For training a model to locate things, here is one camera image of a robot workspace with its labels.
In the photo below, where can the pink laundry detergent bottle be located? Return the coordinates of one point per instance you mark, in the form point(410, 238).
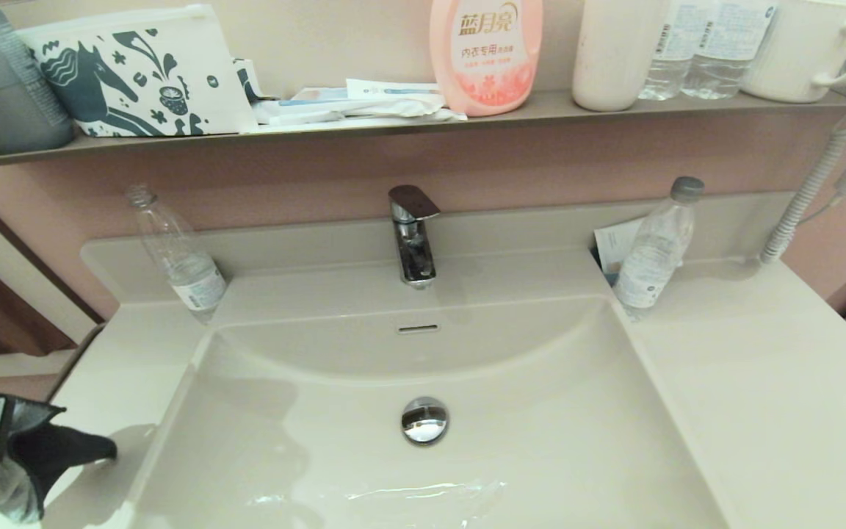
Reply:
point(485, 66)

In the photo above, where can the clear uncapped plastic bottle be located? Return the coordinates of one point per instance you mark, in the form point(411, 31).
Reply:
point(188, 272)

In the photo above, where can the blue grey fleece cloth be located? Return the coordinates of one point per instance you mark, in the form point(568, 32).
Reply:
point(56, 448)

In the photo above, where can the white ribbed mug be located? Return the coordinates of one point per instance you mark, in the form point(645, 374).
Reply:
point(801, 51)

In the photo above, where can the white ceramic sink vanity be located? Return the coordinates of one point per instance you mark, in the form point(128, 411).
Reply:
point(577, 411)

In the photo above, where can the grey wall shelf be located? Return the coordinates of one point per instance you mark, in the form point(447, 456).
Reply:
point(614, 109)

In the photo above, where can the crumpled white plastic packet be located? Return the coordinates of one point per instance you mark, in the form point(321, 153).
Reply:
point(364, 110)

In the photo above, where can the brown hanging cloth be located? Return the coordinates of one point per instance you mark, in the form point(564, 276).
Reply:
point(12, 323)

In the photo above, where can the grey cylindrical bottle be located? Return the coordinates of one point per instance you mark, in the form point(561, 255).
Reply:
point(1, 95)

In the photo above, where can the white pouch with horse print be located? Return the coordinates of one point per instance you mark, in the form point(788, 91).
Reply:
point(136, 73)

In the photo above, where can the chrome drain stopper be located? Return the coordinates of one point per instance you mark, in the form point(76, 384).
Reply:
point(424, 420)

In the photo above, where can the clear labelled water bottle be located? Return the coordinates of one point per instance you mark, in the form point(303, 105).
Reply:
point(669, 51)
point(724, 51)

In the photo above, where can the small white patterned box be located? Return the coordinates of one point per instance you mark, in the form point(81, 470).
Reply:
point(248, 78)

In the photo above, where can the white paper card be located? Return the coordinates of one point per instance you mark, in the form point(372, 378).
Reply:
point(614, 244)

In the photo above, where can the cream tumbler cup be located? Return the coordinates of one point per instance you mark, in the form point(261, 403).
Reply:
point(614, 59)

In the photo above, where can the white blue toothbrush packet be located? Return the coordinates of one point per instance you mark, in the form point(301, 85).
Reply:
point(393, 89)

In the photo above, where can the chrome sink faucet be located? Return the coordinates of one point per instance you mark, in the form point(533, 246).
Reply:
point(416, 242)

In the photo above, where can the clear bottle with grey cap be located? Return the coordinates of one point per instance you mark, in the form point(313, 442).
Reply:
point(652, 257)

